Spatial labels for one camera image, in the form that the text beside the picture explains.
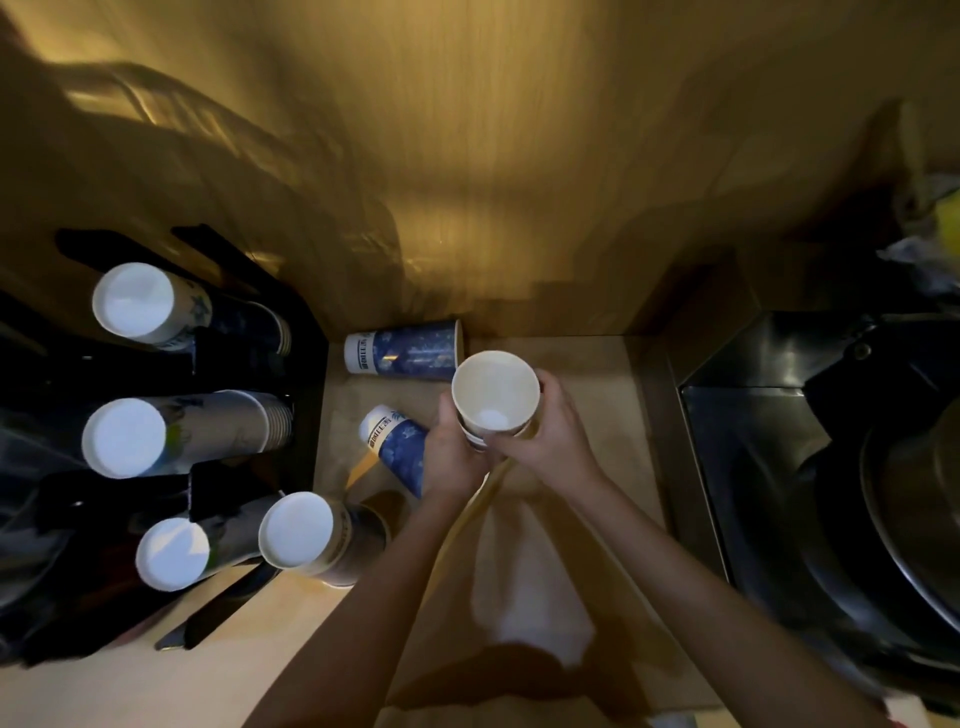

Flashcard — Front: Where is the person's left hand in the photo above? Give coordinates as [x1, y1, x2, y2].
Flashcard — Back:
[422, 389, 504, 508]

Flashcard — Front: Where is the person's right hand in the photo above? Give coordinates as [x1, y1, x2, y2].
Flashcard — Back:
[487, 368, 610, 505]

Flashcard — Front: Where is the blue paper cup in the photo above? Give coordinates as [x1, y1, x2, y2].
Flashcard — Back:
[343, 320, 465, 382]
[358, 404, 433, 500]

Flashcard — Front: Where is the upside-down cup stack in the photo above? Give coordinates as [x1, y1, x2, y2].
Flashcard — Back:
[257, 491, 391, 589]

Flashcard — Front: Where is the black cup dispenser rack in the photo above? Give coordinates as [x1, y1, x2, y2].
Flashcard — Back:
[22, 223, 331, 654]

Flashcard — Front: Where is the stack of white paper cups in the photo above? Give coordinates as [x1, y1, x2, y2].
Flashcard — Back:
[134, 494, 283, 594]

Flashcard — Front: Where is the stack of green-print paper cups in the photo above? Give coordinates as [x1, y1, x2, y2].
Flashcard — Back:
[80, 389, 295, 481]

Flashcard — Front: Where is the stack of blue paper cups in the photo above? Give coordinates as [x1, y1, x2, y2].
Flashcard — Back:
[91, 260, 292, 355]

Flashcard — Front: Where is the person's left forearm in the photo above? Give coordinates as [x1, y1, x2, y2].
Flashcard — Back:
[243, 487, 489, 728]

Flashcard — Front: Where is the person's right forearm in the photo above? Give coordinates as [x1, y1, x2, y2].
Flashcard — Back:
[554, 472, 894, 728]

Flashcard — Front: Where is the black stove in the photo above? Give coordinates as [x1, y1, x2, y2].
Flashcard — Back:
[678, 311, 960, 714]

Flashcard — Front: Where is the steel pan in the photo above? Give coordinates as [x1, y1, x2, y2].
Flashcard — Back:
[858, 401, 960, 639]

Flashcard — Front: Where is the plastic bag with yellow item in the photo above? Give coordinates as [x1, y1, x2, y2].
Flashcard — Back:
[877, 176, 960, 301]

